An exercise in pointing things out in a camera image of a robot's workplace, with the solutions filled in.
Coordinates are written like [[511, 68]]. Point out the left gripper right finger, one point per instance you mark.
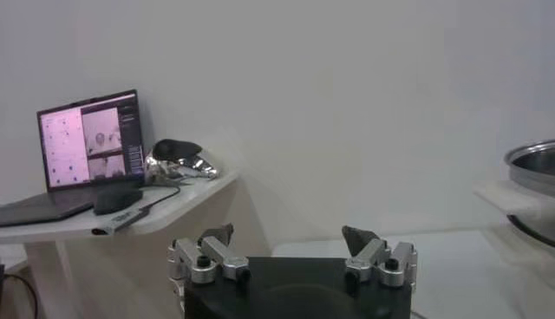
[[392, 264]]

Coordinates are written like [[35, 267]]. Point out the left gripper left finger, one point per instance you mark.
[[204, 262]]

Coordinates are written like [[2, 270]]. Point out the perforated steel steamer basket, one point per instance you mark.
[[533, 167]]

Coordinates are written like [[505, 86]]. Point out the white side table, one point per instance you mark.
[[182, 203]]

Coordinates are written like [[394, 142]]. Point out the grey usb hub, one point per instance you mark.
[[121, 219]]

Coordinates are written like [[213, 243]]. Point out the black computer mouse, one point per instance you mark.
[[117, 199]]

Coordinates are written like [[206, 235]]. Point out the cream electric cooker base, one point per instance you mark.
[[503, 197]]

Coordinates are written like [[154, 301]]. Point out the open black laptop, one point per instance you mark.
[[65, 147]]

